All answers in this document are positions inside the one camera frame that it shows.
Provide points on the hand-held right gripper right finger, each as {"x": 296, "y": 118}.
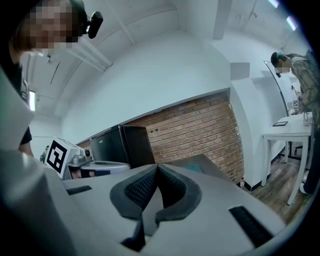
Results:
{"x": 215, "y": 220}

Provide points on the black head-worn camera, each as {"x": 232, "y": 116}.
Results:
{"x": 95, "y": 23}

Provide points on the red and white bottle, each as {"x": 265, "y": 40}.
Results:
{"x": 242, "y": 182}

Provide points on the person's head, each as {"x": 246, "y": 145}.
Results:
{"x": 47, "y": 25}

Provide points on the person's left forearm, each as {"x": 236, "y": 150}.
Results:
{"x": 26, "y": 151}

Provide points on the black mini fridge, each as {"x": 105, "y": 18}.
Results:
{"x": 120, "y": 145}

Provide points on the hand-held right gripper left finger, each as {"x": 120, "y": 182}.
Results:
{"x": 100, "y": 212}

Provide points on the black tablet on white table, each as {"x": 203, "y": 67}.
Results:
{"x": 280, "y": 123}

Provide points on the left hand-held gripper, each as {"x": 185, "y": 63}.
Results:
{"x": 57, "y": 156}

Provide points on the white side table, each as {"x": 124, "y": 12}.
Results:
{"x": 287, "y": 131}

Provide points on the group of ceiling lights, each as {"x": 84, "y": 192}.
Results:
{"x": 291, "y": 23}

